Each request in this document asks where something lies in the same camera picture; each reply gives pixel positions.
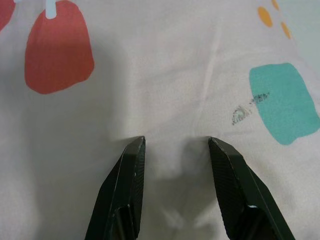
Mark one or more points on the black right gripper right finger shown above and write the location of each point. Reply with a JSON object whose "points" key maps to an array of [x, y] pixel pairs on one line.
{"points": [[240, 195]]}

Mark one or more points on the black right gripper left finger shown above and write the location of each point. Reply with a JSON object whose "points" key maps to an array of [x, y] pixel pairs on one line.
{"points": [[125, 195]]}

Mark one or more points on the pink patterned pillow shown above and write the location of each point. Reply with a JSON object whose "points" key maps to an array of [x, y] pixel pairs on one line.
{"points": [[160, 75]]}

